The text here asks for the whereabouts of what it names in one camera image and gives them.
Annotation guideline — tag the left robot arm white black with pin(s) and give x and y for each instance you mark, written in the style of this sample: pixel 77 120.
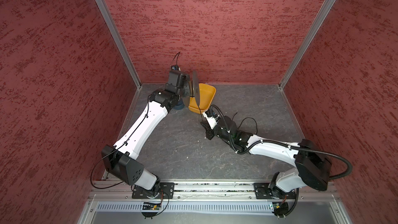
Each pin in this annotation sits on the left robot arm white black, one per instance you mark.
pixel 120 160

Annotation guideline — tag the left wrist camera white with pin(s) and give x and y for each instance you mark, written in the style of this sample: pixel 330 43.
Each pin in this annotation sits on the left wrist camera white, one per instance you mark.
pixel 175 68

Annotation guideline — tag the white vented cable duct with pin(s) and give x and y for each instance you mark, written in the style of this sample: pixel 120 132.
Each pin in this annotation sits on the white vented cable duct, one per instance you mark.
pixel 250 208

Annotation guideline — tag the yellow plastic bin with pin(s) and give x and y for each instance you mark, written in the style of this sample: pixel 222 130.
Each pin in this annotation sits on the yellow plastic bin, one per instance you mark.
pixel 207 94

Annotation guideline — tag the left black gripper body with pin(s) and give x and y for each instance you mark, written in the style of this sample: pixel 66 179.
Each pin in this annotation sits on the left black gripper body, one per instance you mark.
pixel 185 83

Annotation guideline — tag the aluminium front rail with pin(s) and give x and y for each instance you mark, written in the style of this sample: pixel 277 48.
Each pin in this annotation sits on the aluminium front rail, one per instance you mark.
pixel 186 190

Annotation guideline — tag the left aluminium corner post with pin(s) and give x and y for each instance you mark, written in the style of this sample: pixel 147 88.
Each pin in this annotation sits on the left aluminium corner post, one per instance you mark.
pixel 104 10

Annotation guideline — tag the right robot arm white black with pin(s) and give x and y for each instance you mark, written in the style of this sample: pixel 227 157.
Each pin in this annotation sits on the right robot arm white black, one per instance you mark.
pixel 309 168

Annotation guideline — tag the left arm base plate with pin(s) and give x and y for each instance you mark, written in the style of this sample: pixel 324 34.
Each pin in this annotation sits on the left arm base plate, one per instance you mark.
pixel 166 189

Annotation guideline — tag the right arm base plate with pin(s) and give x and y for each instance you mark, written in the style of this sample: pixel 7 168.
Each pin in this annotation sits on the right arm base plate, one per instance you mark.
pixel 261 190

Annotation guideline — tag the aluminium corner post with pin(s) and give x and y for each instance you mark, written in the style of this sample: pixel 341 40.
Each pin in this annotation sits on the aluminium corner post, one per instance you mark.
pixel 315 26
pixel 104 10

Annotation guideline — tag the grey cable spool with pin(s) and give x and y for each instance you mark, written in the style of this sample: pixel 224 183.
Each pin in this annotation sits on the grey cable spool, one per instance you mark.
pixel 191 89

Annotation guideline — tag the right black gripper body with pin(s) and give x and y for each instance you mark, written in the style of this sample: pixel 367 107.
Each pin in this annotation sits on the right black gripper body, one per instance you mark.
pixel 217 131

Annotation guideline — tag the teal plastic bin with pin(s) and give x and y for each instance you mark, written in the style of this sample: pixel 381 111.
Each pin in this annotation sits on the teal plastic bin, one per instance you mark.
pixel 179 106

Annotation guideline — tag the right aluminium corner post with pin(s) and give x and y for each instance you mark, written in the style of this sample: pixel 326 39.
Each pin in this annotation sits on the right aluminium corner post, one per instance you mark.
pixel 315 26

